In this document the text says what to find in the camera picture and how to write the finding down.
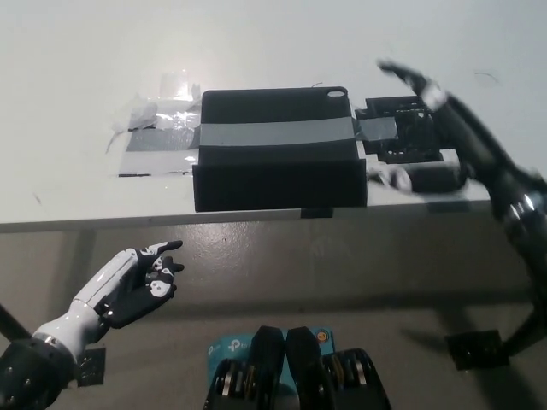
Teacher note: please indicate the white and black left hand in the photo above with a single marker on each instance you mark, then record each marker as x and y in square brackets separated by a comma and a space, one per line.
[128, 299]

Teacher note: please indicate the black folding tablet cover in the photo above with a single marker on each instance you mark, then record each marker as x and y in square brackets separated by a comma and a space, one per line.
[278, 162]

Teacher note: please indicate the black printed fixture frame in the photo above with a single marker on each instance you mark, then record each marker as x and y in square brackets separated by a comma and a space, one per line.
[410, 136]

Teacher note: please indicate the clear crumpled tape patch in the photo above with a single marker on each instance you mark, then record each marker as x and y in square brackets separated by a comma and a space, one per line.
[149, 115]

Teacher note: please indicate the grey tape strip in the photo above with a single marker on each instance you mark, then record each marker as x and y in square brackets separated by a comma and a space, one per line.
[273, 133]

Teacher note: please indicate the small black floor marker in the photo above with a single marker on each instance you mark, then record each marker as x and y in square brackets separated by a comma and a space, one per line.
[92, 365]

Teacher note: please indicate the black table leg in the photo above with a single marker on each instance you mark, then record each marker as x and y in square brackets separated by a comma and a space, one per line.
[13, 322]

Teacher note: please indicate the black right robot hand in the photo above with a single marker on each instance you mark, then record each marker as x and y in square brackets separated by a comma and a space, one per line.
[470, 141]

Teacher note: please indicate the teal router box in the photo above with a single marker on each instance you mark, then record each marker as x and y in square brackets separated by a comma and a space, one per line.
[233, 346]

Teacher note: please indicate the black ribbed robot body block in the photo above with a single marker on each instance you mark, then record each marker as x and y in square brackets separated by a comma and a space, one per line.
[333, 376]
[248, 376]

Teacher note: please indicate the large black floor marker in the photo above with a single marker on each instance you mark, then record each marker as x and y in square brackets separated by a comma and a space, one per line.
[476, 350]

